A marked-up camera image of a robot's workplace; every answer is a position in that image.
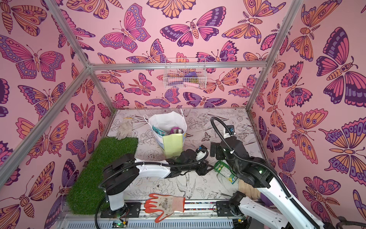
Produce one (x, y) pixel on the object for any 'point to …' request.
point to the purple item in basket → (191, 74)
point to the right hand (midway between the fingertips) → (220, 142)
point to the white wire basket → (185, 73)
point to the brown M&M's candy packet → (176, 130)
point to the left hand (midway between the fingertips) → (212, 166)
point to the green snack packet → (223, 167)
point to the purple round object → (266, 201)
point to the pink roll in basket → (194, 85)
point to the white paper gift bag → (169, 129)
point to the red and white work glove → (167, 204)
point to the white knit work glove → (125, 129)
